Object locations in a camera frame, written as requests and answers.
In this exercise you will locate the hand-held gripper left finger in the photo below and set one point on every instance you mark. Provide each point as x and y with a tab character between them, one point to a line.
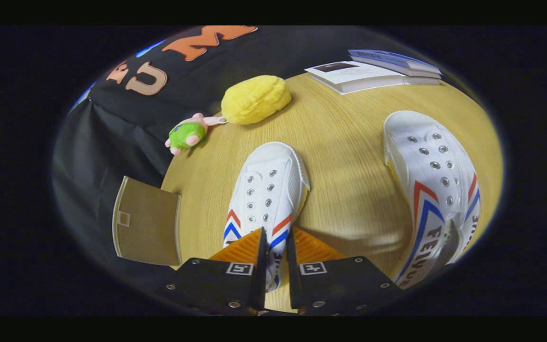
259	280

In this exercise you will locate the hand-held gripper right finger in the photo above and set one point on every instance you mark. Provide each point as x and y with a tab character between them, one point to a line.
294	280

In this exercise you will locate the white striped shoe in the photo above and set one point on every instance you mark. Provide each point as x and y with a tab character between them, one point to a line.
430	161
268	185

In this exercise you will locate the brown fabric storage box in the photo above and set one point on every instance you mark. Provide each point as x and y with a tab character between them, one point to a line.
145	223

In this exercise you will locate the green and pink plush toy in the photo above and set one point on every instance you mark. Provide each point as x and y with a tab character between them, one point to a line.
185	134

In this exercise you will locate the yellow plush toy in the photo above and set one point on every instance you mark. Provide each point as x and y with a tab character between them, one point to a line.
254	99

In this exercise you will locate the white book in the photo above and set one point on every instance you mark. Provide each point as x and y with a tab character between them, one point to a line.
349	76

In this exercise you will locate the black backdrop cloth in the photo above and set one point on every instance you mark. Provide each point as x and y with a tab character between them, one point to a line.
235	59

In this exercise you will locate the blue book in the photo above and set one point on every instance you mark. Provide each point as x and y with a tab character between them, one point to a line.
387	58
420	80

